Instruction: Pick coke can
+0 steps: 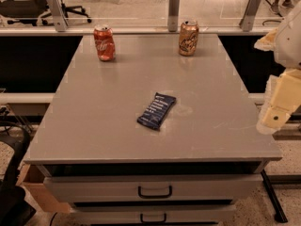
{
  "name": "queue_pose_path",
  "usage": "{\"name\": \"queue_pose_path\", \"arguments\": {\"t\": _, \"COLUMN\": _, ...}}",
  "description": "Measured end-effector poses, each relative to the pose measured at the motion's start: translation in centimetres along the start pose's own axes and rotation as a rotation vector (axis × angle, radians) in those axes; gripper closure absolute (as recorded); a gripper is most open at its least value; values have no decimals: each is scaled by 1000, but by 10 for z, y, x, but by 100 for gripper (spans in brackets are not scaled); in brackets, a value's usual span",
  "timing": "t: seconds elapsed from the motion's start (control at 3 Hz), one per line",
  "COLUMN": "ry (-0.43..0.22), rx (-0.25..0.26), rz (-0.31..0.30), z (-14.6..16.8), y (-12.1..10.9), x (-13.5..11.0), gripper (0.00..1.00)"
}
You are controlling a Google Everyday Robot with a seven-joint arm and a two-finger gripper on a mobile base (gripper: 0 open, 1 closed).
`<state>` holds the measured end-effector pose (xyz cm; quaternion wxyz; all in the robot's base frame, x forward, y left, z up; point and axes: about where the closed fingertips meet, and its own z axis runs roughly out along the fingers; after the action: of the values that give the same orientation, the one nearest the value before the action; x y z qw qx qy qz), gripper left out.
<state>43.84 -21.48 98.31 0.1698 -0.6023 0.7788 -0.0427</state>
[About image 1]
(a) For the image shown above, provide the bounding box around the black cable on floor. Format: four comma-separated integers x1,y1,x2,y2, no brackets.
261,0,285,27

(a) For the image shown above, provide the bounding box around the blue snack bar wrapper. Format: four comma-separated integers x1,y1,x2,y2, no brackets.
136,92,177,130

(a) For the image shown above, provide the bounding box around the cardboard box under table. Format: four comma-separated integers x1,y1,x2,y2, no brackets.
17,164,71,213

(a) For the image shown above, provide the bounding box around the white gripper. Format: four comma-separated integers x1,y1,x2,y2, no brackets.
254,2,301,135

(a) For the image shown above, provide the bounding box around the black upper drawer handle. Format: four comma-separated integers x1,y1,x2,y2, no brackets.
137,186,173,200

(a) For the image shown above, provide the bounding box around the black drawer handle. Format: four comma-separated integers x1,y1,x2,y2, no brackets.
137,186,173,200
139,213,167,224

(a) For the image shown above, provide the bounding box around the lower grey drawer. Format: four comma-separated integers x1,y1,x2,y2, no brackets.
72,204,236,225

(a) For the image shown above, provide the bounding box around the upper grey drawer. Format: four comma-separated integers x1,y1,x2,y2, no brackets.
44,174,261,203

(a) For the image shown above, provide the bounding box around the black table leg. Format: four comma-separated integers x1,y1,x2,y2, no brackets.
261,170,288,223

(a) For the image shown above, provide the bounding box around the black lower drawer handle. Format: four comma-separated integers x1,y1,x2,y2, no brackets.
139,213,167,224

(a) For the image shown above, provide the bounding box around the gold soda can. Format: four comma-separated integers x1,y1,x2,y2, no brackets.
179,20,198,56

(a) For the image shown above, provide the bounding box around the right metal glass bracket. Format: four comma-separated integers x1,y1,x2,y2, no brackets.
239,0,261,32

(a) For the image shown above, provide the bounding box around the middle metal glass bracket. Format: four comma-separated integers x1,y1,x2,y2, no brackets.
167,0,180,32

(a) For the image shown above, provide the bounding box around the metal glass bracket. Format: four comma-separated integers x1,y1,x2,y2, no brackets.
239,0,261,32
167,0,180,32
46,0,68,32

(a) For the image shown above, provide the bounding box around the black office chair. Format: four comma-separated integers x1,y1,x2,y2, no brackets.
0,0,91,26

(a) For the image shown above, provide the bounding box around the left metal glass bracket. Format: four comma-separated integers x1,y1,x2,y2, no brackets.
46,0,68,32

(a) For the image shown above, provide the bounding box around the black chair at left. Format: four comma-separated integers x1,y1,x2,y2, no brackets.
0,121,36,226

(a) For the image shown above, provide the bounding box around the grey drawer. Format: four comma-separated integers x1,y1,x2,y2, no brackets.
72,204,236,225
44,174,261,203

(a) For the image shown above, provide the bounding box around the red coke can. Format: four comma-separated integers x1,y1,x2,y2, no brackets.
93,25,116,61

